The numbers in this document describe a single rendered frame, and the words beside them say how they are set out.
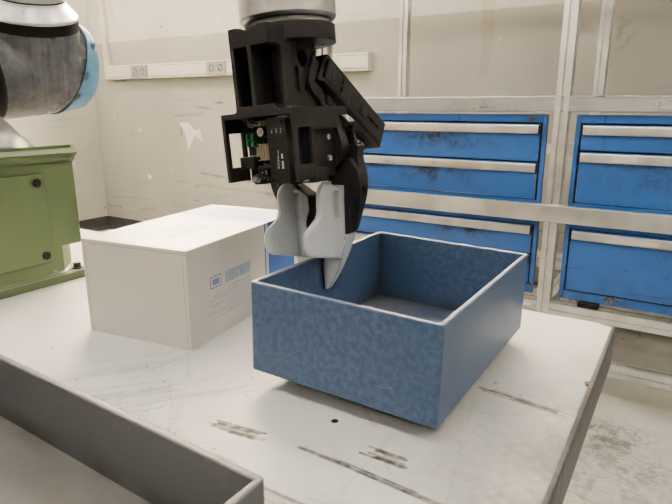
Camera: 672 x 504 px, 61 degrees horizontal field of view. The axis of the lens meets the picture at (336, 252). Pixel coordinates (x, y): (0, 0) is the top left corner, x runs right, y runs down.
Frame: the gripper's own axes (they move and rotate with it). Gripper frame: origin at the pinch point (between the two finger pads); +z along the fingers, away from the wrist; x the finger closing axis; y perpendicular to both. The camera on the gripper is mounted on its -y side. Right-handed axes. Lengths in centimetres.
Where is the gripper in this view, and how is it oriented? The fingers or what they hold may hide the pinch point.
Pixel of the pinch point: (326, 271)
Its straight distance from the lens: 49.8
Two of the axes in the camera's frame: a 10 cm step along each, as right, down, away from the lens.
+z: 0.8, 9.8, 2.0
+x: 8.3, 0.5, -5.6
